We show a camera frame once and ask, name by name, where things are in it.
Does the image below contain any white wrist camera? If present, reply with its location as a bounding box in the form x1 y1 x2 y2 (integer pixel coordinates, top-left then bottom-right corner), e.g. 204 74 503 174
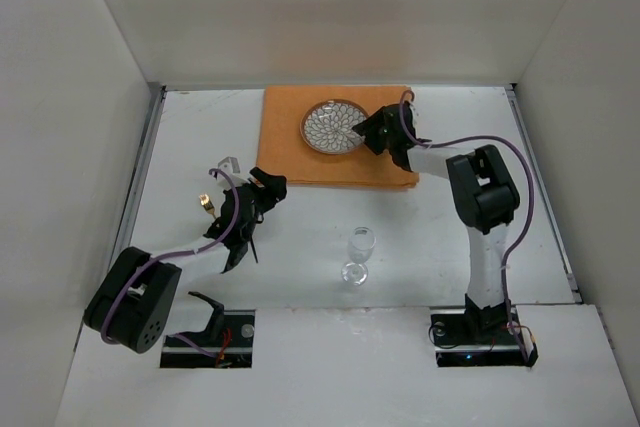
216 156 247 188
406 102 420 129

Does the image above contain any orange cloth placemat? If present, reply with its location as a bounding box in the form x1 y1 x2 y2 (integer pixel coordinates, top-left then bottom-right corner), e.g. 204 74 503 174
256 85 419 190

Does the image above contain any patterned ceramic plate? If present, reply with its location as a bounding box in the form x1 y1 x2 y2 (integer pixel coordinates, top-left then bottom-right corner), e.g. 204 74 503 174
300 99 369 155

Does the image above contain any black slotted spoon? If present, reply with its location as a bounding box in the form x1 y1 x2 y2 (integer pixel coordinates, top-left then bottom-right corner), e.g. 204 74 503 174
248 235 259 264

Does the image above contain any gold fork green handle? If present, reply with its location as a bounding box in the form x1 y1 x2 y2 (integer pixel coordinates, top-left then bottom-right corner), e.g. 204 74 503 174
199 193 217 219

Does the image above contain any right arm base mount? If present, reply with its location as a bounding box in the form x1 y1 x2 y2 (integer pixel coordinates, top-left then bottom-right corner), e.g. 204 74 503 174
428 307 539 368

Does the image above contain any clear wine glass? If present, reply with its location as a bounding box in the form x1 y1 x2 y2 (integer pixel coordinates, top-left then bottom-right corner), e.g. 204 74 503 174
341 227 376 286

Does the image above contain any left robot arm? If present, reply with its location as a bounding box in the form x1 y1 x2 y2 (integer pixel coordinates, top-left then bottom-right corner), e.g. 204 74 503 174
83 163 287 354

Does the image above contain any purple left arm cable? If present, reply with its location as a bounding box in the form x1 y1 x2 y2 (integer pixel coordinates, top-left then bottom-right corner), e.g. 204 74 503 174
99 166 244 358

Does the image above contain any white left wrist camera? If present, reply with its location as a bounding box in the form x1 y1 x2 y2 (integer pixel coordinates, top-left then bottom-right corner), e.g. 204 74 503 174
216 156 247 188

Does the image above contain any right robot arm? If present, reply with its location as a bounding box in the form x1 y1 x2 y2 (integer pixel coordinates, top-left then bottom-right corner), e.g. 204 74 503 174
352 100 520 344

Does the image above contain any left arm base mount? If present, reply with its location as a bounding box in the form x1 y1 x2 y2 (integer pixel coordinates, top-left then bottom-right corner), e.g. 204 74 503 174
159 310 256 370

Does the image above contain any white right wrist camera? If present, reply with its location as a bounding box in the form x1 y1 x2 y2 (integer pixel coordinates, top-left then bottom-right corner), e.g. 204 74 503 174
406 102 420 129

